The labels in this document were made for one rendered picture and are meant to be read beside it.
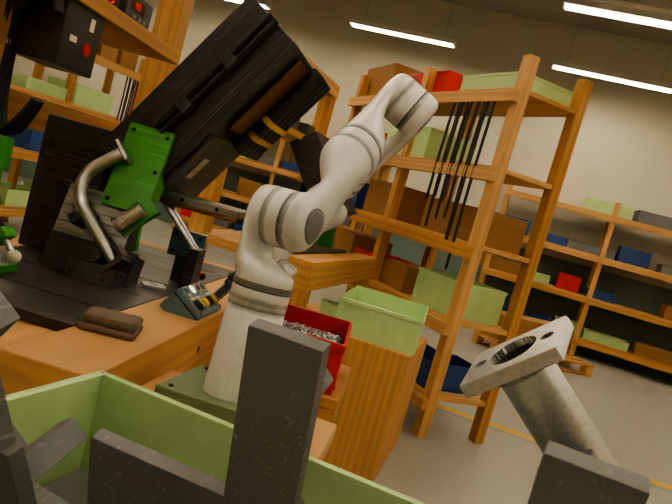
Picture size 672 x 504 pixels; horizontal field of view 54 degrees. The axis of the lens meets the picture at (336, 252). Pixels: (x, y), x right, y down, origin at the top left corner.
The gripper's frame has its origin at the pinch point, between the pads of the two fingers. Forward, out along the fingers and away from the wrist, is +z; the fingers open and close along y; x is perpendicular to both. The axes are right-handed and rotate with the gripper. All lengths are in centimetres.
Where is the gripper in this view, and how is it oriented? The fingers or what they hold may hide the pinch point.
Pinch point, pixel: (222, 292)
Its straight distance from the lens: 154.5
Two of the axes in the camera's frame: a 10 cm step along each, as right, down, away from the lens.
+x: 6.3, 7.8, -0.3
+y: -1.1, 0.5, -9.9
